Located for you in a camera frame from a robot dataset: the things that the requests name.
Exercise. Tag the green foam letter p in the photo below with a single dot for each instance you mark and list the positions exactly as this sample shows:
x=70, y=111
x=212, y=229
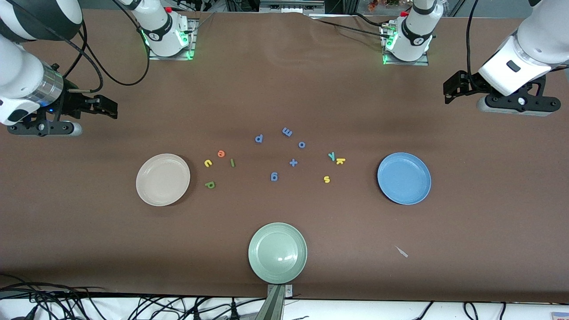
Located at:
x=210, y=185

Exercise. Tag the blue round plate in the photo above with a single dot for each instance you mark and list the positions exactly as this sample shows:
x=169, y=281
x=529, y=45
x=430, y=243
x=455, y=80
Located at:
x=404, y=178

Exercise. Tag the beige round plate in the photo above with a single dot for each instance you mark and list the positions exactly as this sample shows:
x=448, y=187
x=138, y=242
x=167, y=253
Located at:
x=163, y=179

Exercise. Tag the yellow foam letter k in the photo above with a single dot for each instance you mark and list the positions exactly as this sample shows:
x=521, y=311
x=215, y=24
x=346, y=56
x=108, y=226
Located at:
x=339, y=161

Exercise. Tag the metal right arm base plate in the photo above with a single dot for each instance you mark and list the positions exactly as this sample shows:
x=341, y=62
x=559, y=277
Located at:
x=171, y=58

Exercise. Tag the brown table mat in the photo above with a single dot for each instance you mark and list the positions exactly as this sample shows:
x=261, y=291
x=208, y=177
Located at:
x=284, y=89

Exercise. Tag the grey metal camera bracket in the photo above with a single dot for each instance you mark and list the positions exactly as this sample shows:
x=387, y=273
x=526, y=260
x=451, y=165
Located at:
x=275, y=306

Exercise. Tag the blue foam letter m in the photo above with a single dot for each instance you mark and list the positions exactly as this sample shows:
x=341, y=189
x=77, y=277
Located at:
x=287, y=132

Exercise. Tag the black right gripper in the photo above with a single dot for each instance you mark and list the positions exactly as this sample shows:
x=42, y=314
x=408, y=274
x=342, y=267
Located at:
x=73, y=101

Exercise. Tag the green round plate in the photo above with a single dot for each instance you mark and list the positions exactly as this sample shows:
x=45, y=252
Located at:
x=278, y=253

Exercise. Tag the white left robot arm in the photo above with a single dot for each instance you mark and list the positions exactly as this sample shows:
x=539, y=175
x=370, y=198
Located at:
x=533, y=40

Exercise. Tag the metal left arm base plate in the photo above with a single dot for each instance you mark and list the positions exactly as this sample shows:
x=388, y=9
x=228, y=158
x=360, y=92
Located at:
x=406, y=63

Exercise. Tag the aluminium profile frame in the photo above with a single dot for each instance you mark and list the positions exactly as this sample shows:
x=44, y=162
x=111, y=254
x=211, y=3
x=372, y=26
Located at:
x=291, y=6

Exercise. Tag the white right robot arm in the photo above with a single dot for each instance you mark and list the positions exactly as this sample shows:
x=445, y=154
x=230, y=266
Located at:
x=18, y=71

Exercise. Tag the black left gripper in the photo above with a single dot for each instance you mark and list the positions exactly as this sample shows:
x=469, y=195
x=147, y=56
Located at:
x=472, y=82

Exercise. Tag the white tape scrap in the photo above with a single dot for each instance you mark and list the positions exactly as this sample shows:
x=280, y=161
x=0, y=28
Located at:
x=402, y=252

